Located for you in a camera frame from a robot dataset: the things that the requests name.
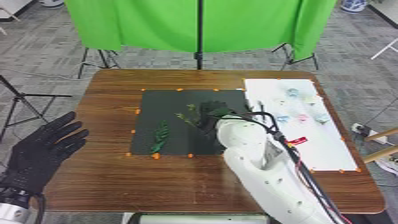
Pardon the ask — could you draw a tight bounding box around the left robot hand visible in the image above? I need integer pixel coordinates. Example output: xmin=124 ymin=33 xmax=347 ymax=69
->
xmin=0 ymin=111 xmax=91 ymax=196

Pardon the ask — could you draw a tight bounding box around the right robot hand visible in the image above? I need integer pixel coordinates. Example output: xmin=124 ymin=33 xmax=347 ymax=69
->
xmin=197 ymin=100 xmax=236 ymax=132

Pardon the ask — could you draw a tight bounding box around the dark green sprig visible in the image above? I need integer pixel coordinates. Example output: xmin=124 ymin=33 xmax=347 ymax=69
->
xmin=204 ymin=101 xmax=236 ymax=118

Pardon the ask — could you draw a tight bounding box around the dark mat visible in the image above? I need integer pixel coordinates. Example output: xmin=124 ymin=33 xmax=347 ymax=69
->
xmin=130 ymin=89 xmax=251 ymax=156

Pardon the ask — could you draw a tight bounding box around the blue flower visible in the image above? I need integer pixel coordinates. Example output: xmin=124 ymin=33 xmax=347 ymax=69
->
xmin=284 ymin=87 xmax=302 ymax=99
xmin=313 ymin=113 xmax=332 ymax=125
xmin=274 ymin=114 xmax=293 ymax=124

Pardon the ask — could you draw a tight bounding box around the black tripod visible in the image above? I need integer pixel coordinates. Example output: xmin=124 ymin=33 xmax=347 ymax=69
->
xmin=0 ymin=74 xmax=75 ymax=143

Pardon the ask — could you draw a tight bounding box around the white flower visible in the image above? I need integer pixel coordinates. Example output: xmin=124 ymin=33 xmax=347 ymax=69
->
xmin=302 ymin=95 xmax=323 ymax=106

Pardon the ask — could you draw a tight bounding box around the white sheet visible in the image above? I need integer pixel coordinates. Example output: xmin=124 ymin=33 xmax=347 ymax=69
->
xmin=242 ymin=78 xmax=361 ymax=173

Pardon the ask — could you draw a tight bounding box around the black backdrop stand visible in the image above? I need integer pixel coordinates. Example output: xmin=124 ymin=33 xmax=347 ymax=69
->
xmin=270 ymin=42 xmax=322 ymax=71
xmin=76 ymin=47 xmax=123 ymax=80

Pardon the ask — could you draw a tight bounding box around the white power strip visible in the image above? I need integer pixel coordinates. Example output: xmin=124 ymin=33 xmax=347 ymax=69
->
xmin=350 ymin=122 xmax=375 ymax=136

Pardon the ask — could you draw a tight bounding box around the black stand pole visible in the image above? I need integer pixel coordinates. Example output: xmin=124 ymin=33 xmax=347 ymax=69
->
xmin=192 ymin=0 xmax=206 ymax=70

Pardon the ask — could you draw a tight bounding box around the pale grey bar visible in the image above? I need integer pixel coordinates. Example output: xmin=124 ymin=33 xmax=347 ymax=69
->
xmin=126 ymin=213 xmax=272 ymax=224

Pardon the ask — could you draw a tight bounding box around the blue and white vase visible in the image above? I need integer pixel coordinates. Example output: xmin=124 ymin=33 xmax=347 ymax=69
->
xmin=37 ymin=0 xmax=66 ymax=9
xmin=339 ymin=0 xmax=370 ymax=14

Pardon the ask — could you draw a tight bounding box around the black cable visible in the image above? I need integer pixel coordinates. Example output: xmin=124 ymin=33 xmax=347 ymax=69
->
xmin=220 ymin=111 xmax=284 ymax=136

